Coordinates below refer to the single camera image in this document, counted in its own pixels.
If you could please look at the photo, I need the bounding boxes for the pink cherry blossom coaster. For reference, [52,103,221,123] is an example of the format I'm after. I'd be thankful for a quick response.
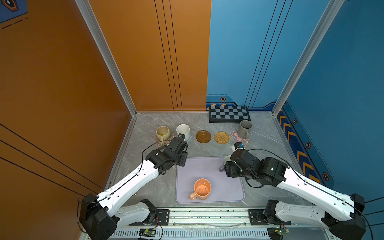
[155,134,175,147]
[231,130,251,144]

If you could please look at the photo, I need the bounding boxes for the orange ceramic mug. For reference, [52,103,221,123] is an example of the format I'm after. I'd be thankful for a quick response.
[189,179,212,201]

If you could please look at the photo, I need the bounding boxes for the purple white ceramic mug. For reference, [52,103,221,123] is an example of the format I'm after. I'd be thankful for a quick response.
[219,155,231,172]

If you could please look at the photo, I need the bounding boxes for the yellow ceramic mug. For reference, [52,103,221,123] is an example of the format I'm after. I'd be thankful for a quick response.
[156,126,171,141]

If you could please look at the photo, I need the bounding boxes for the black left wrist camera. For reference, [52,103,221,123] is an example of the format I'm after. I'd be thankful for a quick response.
[168,134,188,154]

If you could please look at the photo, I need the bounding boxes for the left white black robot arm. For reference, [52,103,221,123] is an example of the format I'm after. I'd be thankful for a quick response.
[78,146,188,240]

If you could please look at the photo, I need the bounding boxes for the right small circuit board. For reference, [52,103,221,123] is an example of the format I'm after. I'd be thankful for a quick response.
[267,228,290,240]

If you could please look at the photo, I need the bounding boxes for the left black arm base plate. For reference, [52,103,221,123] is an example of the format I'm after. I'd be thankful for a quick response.
[130,209,170,226]

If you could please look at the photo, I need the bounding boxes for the aluminium corner post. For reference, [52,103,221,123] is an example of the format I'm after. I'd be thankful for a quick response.
[74,0,138,117]
[272,0,345,117]

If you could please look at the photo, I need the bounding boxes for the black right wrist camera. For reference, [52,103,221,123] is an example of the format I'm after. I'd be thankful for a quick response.
[232,142,244,152]

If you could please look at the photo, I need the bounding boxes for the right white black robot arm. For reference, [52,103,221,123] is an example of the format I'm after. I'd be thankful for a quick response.
[222,148,368,240]

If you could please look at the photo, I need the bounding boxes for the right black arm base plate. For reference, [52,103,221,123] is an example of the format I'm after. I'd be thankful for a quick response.
[248,209,292,226]

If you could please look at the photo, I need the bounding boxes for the grey ceramic mug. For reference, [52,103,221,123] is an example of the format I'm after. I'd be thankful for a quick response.
[238,120,253,139]

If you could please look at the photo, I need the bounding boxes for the aluminium corner post left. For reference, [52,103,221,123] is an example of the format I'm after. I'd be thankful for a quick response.
[74,0,138,117]

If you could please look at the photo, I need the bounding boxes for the aluminium corner post right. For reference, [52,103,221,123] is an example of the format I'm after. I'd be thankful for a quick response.
[272,0,345,117]

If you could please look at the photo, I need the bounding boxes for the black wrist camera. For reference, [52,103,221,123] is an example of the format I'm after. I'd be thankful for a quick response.
[232,142,244,152]
[168,134,188,154]

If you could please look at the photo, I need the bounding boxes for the woven rattan round coaster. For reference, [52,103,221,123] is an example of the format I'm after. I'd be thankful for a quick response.
[214,132,230,144]

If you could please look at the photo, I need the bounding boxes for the black silver chessboard box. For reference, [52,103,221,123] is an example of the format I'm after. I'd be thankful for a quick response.
[208,105,251,124]

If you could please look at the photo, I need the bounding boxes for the lavender rectangular tray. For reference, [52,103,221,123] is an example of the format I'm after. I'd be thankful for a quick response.
[176,157,245,204]

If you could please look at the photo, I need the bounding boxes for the grey woven round coaster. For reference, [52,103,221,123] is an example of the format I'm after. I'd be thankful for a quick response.
[185,136,192,143]

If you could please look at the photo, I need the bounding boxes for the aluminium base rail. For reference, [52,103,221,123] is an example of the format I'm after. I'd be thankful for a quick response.
[79,206,343,240]

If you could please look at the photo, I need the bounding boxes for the left green circuit board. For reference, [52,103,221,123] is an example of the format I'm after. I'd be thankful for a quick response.
[138,229,157,240]

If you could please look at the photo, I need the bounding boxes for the brown wooden round coaster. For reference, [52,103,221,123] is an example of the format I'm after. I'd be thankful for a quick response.
[196,130,212,144]

